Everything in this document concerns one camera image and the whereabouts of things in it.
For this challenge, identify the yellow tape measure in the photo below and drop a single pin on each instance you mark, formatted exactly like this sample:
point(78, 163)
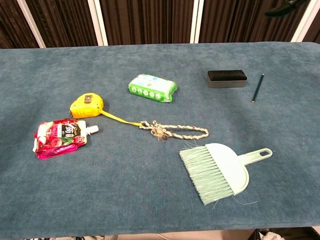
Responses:
point(85, 107)

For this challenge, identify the red spouted drink pouch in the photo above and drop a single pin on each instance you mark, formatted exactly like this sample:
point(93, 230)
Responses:
point(60, 140)

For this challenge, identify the white frame post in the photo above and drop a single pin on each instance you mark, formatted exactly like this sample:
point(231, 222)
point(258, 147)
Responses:
point(97, 22)
point(304, 25)
point(31, 23)
point(196, 21)

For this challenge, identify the green wet wipes pack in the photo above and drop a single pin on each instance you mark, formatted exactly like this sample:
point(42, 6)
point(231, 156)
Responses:
point(152, 87)

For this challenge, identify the black pleated curtain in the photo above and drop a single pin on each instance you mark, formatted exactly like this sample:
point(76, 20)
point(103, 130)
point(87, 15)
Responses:
point(62, 22)
point(10, 25)
point(315, 32)
point(237, 22)
point(147, 22)

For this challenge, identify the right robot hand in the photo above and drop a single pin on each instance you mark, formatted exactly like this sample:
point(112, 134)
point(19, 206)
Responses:
point(282, 9)

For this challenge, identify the black felt board eraser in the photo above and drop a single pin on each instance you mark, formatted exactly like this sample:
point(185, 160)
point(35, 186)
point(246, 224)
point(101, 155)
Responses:
point(226, 77)

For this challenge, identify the mint green hand brush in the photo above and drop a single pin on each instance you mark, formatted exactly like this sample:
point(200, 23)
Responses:
point(225, 165)

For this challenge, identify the dark green pencil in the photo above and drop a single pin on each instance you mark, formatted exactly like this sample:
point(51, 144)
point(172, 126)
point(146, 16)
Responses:
point(257, 88)

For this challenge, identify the teal velvet table cloth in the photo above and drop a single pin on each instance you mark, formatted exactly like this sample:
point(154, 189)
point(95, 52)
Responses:
point(150, 187)

